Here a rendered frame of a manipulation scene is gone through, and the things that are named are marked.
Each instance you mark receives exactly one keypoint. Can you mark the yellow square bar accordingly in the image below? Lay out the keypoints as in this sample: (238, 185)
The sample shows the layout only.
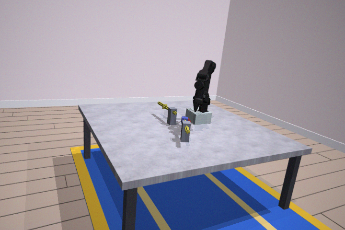
(172, 113)

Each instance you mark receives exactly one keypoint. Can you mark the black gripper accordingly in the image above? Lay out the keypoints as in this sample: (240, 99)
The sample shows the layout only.
(197, 99)

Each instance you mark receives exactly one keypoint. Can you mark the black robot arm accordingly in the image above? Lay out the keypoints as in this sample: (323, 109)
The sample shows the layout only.
(203, 81)

